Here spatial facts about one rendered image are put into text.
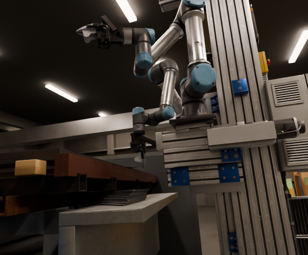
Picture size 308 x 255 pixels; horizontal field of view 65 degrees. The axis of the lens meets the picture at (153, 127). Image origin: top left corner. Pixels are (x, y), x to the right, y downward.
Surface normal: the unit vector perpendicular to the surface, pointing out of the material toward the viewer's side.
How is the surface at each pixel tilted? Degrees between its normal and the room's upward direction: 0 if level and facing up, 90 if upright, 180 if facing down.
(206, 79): 97
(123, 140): 90
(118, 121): 90
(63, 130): 90
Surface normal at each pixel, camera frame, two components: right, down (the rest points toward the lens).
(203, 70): 0.16, -0.12
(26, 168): -0.15, -0.23
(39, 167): 0.99, -0.10
